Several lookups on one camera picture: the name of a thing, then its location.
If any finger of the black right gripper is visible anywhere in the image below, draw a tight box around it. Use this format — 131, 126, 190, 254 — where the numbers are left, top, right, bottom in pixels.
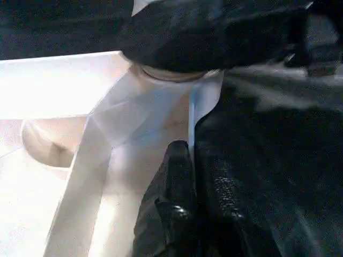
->
121, 0, 311, 73

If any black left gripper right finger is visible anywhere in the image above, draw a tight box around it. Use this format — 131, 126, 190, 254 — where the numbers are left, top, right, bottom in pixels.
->
194, 150, 285, 257

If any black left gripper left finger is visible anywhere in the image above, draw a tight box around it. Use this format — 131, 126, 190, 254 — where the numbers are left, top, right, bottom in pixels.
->
131, 140, 196, 257

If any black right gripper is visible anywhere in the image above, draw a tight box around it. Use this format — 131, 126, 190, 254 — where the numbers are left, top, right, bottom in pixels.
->
284, 0, 343, 78

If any white plastic table leg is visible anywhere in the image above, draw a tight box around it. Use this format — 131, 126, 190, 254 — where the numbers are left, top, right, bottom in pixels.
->
130, 0, 221, 84

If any white plastic table top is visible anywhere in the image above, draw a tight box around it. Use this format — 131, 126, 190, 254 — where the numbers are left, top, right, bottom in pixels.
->
0, 51, 225, 257

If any black work mat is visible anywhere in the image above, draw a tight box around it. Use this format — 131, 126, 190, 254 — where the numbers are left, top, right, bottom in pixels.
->
0, 0, 343, 257

